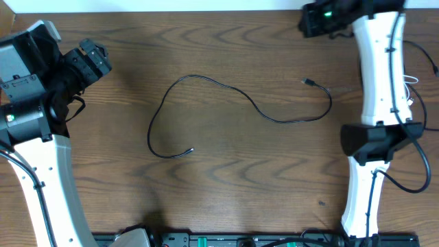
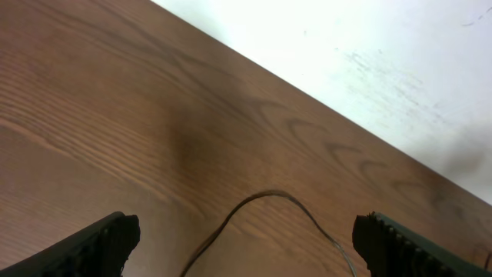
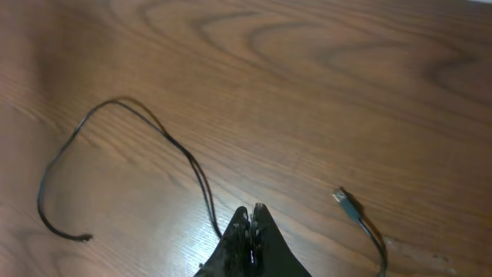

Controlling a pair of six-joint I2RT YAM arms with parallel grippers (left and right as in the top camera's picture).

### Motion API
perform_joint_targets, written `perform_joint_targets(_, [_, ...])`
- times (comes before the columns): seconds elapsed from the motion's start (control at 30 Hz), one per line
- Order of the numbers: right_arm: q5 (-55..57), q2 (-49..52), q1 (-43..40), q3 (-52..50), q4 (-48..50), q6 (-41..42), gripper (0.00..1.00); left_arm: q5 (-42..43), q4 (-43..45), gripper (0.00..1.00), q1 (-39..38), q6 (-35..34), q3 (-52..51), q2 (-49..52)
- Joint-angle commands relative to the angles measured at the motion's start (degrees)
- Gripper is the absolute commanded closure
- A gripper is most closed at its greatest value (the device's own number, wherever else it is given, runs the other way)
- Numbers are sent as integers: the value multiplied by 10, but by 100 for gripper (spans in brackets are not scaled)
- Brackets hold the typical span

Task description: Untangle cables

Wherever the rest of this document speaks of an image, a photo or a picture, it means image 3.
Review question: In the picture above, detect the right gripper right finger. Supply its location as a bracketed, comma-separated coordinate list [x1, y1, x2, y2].
[251, 203, 311, 277]

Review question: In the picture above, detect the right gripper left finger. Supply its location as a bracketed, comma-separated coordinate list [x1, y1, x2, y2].
[194, 206, 252, 277]

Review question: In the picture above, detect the black usb cable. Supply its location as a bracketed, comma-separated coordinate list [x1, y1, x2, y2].
[37, 98, 388, 277]

